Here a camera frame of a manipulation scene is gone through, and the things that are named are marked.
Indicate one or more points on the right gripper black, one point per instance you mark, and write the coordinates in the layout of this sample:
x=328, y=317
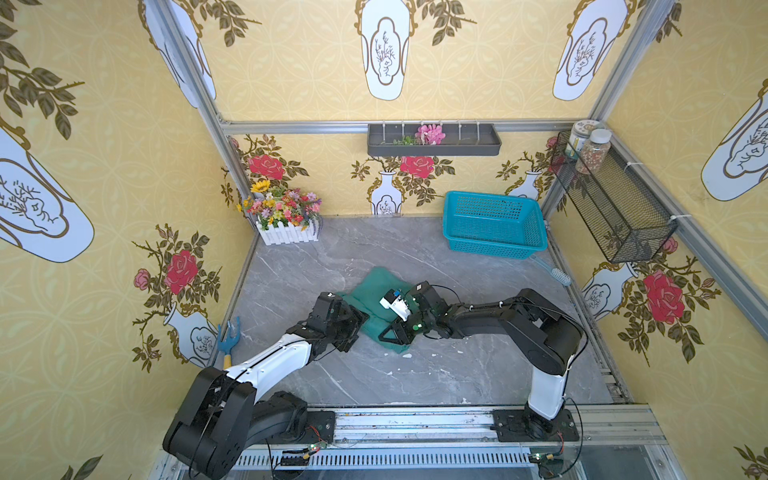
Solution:
x=408, y=324

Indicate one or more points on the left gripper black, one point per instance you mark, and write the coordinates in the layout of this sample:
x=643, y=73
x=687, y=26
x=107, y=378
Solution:
x=349, y=327

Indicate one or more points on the green long pants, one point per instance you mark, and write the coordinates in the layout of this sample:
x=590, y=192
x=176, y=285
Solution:
x=366, y=298

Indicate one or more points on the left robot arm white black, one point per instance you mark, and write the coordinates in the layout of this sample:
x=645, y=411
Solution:
x=228, y=410

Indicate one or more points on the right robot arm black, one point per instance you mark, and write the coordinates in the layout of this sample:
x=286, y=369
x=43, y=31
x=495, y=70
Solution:
x=548, y=338

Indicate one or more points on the teal plastic basket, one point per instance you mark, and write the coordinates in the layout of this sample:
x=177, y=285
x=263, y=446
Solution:
x=494, y=225

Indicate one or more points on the flower box white fence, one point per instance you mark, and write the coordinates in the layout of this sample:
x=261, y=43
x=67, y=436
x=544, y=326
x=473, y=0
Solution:
x=283, y=215

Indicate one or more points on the pink artificial flower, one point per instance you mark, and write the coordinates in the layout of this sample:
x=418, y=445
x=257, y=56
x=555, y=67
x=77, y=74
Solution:
x=430, y=134

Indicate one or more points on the jar with colourful beads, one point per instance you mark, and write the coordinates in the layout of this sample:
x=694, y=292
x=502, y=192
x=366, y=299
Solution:
x=594, y=151

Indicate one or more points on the jar with yellow label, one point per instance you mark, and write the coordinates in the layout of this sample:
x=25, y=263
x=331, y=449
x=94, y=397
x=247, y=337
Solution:
x=580, y=133

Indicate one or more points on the toy rake yellow handle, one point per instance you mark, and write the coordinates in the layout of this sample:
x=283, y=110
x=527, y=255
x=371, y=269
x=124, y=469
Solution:
x=228, y=337

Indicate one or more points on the small brush clear handle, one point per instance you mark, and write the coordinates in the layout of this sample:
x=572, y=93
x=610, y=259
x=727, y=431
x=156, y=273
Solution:
x=556, y=273

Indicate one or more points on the dark grey wall shelf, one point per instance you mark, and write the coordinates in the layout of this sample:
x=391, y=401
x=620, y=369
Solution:
x=463, y=138

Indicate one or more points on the black wire mesh basket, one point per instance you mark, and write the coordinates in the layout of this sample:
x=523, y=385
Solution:
x=627, y=220

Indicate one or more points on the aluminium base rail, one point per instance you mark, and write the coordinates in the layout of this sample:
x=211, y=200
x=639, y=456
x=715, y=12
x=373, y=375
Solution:
x=591, y=442

